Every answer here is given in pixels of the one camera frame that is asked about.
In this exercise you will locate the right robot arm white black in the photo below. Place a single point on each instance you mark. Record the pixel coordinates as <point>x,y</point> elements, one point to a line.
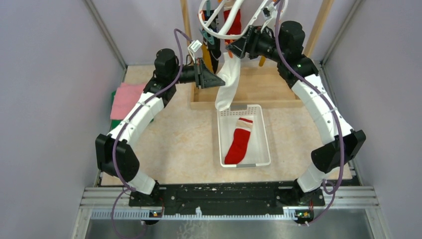
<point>340,141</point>

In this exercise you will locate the mustard yellow sock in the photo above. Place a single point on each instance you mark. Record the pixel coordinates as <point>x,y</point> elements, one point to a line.
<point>207,57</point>
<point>262,61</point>

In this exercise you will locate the green folded towel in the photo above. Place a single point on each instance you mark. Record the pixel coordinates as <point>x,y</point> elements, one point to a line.
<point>113,123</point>

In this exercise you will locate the wooden hanger stand frame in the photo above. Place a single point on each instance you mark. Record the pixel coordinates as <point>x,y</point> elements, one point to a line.
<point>257,85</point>

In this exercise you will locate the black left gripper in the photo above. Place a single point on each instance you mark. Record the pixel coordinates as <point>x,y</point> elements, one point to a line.
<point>203,77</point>

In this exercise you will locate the aluminium rail frame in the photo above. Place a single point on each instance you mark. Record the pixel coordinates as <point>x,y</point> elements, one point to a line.
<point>353,212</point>

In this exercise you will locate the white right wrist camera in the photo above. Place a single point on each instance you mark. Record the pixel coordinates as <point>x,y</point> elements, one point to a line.
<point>270,13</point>

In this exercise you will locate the pink folded towel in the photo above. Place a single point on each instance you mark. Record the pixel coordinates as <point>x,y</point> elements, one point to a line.
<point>124,99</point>

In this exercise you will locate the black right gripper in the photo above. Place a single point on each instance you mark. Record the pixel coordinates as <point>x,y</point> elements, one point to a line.
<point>248,44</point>

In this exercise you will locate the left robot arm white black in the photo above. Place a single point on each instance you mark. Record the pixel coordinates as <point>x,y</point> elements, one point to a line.
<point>114,153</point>

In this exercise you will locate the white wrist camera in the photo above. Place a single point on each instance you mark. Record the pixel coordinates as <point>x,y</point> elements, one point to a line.
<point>270,13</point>
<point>193,47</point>

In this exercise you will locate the red sock white cuff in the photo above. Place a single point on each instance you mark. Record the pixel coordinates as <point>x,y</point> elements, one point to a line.
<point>239,145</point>

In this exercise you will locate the white plastic basket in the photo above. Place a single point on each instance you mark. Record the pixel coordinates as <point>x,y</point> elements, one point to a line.
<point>258,152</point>

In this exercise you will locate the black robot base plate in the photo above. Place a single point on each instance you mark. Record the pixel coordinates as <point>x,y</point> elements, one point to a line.
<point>227,199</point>

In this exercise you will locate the white round clip hanger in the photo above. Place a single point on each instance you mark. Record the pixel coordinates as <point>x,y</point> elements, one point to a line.
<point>234,6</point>

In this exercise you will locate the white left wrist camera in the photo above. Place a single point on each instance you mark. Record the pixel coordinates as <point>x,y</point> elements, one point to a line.
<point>193,47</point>

